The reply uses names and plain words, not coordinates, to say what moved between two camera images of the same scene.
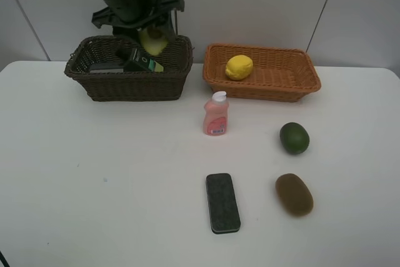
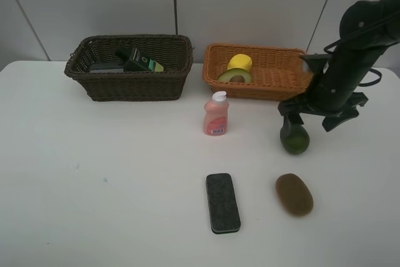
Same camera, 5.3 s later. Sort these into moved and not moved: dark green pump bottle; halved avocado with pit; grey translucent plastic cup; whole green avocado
Moved: halved avocado with pit
Not moved: whole green avocado; dark green pump bottle; grey translucent plastic cup
